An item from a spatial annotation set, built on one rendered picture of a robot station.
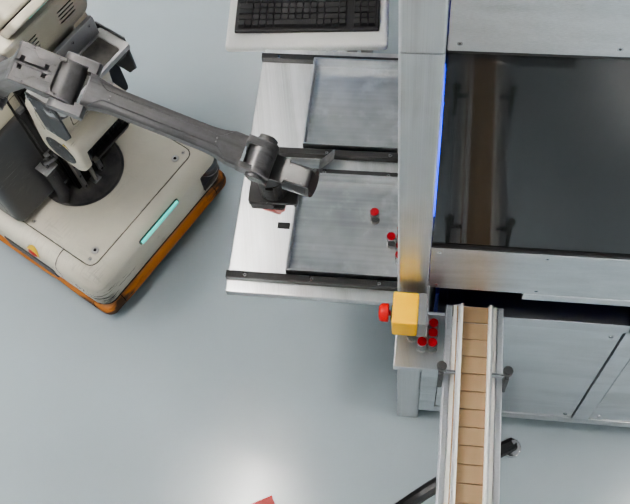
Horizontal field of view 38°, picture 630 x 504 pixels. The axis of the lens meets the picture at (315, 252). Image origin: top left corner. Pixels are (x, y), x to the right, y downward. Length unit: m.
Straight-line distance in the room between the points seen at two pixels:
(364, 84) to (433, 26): 1.16
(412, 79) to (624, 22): 0.29
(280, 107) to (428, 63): 1.11
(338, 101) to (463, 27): 1.15
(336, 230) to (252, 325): 0.95
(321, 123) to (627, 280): 0.86
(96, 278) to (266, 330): 0.57
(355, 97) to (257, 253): 0.49
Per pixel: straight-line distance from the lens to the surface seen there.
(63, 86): 1.75
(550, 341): 2.23
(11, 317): 3.28
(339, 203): 2.20
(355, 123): 2.31
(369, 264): 2.12
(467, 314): 2.02
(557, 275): 1.88
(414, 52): 1.27
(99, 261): 2.94
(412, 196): 1.60
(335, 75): 2.40
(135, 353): 3.09
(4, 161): 2.83
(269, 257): 2.15
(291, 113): 2.35
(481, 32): 1.24
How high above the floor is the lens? 2.80
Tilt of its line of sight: 64 degrees down
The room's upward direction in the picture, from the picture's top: 10 degrees counter-clockwise
